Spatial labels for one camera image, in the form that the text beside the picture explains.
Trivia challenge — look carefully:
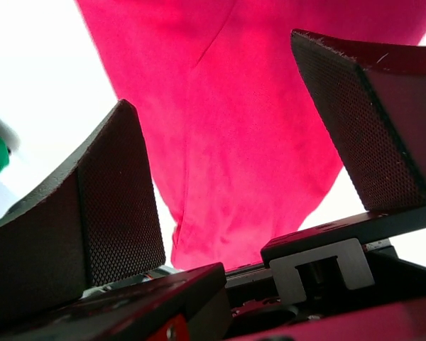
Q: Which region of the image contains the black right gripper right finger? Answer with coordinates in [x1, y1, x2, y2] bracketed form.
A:
[290, 29, 426, 211]

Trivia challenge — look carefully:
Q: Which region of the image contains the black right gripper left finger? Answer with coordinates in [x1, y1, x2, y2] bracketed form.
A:
[0, 100, 165, 320]

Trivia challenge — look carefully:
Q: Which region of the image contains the crimson t shirt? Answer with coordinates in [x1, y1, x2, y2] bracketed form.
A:
[78, 1, 426, 270]

